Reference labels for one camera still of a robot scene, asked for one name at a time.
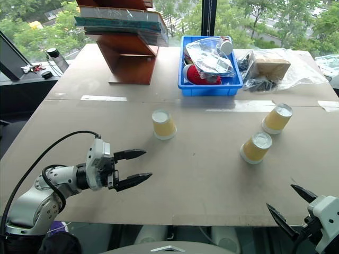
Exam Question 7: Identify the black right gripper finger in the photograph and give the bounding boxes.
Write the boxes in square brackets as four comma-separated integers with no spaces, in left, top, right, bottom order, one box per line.
[290,184,318,205]
[266,203,300,241]

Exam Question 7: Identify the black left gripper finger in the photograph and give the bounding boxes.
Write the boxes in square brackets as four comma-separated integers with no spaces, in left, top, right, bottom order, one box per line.
[113,149,147,162]
[114,172,154,193]

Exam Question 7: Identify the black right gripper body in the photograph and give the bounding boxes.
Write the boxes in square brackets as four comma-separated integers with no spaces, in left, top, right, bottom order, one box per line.
[296,215,323,247]

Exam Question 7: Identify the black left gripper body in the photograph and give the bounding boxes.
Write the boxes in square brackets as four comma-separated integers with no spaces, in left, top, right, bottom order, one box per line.
[96,156,120,190]

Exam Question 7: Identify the yellow paper cup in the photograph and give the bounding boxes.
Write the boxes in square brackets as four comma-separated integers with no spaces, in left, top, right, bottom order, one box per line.
[239,132,273,165]
[151,109,177,141]
[261,103,294,135]

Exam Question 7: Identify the white rounded robot leg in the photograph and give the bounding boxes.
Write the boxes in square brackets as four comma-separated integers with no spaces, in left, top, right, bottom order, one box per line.
[211,226,241,253]
[134,225,171,245]

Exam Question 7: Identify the silver robot torso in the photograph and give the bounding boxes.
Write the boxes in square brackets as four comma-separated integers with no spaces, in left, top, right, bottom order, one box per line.
[100,240,239,254]

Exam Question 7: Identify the purple cloth item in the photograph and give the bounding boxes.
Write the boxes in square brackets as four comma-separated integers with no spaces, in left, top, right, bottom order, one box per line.
[49,220,70,234]

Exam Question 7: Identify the brown wooden book stand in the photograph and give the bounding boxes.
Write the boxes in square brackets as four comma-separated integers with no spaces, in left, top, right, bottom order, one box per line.
[76,0,160,86]

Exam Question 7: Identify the dark rounded shape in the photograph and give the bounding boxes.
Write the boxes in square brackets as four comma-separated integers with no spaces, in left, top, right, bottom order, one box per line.
[38,232,82,254]

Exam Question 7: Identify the short white tape strip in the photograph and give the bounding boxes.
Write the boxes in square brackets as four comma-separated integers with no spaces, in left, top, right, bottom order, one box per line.
[317,101,339,113]

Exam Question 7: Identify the red fabric item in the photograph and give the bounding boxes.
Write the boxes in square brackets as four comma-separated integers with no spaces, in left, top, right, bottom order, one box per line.
[183,64,223,85]

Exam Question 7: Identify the blue plastic bin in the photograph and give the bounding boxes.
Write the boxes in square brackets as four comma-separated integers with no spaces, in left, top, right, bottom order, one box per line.
[177,35,244,97]

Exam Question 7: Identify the black side table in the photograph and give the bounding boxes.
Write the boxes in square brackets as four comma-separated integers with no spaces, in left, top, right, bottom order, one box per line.
[0,63,70,125]

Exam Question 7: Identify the black bottle with round cap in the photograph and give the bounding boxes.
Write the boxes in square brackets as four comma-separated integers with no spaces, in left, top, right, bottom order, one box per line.
[45,47,70,74]

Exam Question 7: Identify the black parts in bag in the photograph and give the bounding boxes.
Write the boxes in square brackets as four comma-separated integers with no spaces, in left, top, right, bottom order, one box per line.
[242,78,278,93]

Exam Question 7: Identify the clear plastic bag with prints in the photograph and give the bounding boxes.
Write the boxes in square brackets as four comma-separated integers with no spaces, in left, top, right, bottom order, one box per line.
[184,37,237,80]

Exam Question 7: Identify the red and white keys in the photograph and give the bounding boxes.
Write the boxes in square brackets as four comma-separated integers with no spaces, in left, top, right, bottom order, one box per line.
[21,64,43,74]

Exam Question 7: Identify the large clear plastic bag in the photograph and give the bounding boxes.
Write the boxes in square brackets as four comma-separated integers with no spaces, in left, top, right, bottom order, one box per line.
[235,47,329,94]

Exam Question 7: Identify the teal wrapped book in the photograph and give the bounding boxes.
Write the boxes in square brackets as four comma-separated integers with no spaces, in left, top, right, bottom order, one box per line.
[74,16,170,48]

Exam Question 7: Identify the brown cardboard box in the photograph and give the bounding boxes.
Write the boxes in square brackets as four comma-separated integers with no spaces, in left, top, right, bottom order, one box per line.
[252,56,291,80]

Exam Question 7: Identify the teal plastic wrapped item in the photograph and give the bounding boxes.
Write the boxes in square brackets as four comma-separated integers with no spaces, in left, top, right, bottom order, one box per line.
[314,54,339,78]

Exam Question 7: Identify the wrapped book with white pages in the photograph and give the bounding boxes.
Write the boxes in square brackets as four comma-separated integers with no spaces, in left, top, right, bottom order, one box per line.
[79,6,168,30]

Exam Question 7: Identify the black slanted panel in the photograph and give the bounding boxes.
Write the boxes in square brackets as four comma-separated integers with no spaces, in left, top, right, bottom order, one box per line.
[0,30,33,81]

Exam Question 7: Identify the white capped bottle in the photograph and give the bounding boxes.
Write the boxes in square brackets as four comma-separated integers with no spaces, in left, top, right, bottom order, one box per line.
[218,36,235,57]

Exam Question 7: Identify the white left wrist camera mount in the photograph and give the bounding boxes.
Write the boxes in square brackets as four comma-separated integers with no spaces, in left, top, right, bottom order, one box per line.
[85,138,115,191]

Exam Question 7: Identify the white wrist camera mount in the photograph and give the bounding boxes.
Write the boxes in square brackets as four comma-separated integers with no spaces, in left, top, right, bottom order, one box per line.
[307,195,339,254]
[85,138,115,191]

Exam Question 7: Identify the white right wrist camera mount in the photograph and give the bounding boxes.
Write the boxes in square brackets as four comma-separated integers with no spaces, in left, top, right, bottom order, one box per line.
[307,195,339,254]

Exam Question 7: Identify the short black left arm cable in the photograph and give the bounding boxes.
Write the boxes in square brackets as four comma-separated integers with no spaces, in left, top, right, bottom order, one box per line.
[41,164,67,214]

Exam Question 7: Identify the dark window frame post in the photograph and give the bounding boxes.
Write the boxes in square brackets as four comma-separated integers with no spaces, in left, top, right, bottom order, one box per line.
[201,0,219,38]

